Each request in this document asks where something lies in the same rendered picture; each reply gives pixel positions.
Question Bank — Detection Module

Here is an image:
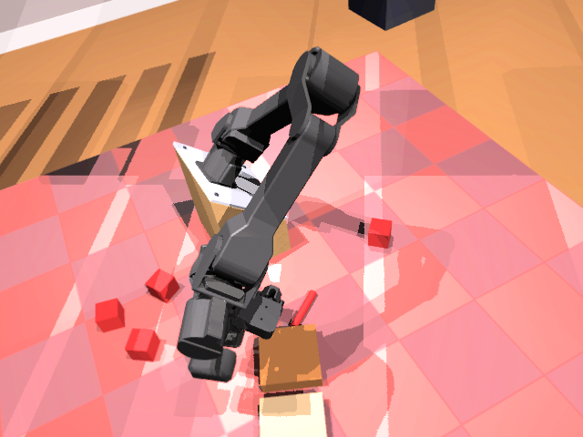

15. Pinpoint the red cube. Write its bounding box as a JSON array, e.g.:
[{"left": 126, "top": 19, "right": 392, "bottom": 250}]
[
  {"left": 125, "top": 329, "right": 161, "bottom": 362},
  {"left": 146, "top": 269, "right": 180, "bottom": 303},
  {"left": 96, "top": 298, "right": 125, "bottom": 333},
  {"left": 368, "top": 218, "right": 392, "bottom": 249}
]

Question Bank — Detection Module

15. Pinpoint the red cylinder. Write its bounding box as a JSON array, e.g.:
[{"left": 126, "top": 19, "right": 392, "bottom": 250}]
[{"left": 291, "top": 290, "right": 317, "bottom": 326}]

